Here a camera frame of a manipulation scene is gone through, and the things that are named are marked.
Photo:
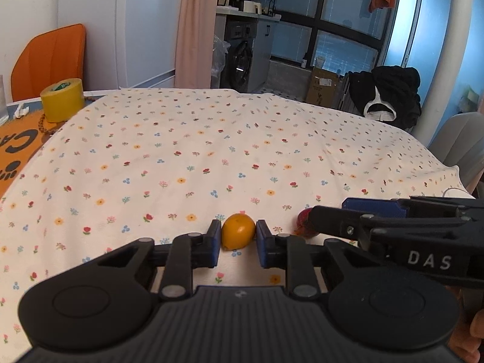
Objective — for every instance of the person's right hand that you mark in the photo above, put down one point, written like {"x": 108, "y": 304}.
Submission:
{"x": 467, "y": 338}

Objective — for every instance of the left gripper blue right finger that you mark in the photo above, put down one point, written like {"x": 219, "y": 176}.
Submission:
{"x": 268, "y": 250}

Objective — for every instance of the cardboard box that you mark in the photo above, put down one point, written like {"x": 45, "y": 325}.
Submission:
{"x": 322, "y": 87}

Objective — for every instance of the black white hoodie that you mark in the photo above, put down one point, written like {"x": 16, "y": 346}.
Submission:
{"x": 388, "y": 94}

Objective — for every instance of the floral white tablecloth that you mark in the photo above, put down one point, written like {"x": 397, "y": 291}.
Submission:
{"x": 193, "y": 156}

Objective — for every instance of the pink curtain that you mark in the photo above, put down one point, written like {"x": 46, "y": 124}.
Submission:
{"x": 193, "y": 53}

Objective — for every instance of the orange chair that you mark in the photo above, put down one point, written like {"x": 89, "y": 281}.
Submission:
{"x": 47, "y": 59}

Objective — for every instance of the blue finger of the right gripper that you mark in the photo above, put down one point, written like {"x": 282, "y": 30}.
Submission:
{"x": 380, "y": 207}

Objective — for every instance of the small red apple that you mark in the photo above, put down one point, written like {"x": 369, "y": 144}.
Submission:
{"x": 302, "y": 229}

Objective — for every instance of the yellow tape roll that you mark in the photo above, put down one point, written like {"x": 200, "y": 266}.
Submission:
{"x": 62, "y": 100}

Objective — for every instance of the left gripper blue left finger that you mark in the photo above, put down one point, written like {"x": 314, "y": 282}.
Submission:
{"x": 214, "y": 242}

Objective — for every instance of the small yellow-orange fruit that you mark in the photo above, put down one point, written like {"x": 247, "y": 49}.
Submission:
{"x": 237, "y": 231}

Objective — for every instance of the white refrigerator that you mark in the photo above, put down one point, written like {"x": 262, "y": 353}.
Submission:
{"x": 129, "y": 43}

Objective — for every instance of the grey chair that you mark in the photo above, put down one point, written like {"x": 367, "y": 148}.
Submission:
{"x": 460, "y": 142}

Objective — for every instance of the orange cat placemat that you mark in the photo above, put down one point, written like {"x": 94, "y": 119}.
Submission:
{"x": 74, "y": 159}

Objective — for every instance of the black washing machine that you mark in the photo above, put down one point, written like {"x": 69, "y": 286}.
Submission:
{"x": 240, "y": 35}

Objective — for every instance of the white kettle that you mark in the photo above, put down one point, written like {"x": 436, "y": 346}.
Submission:
{"x": 252, "y": 7}

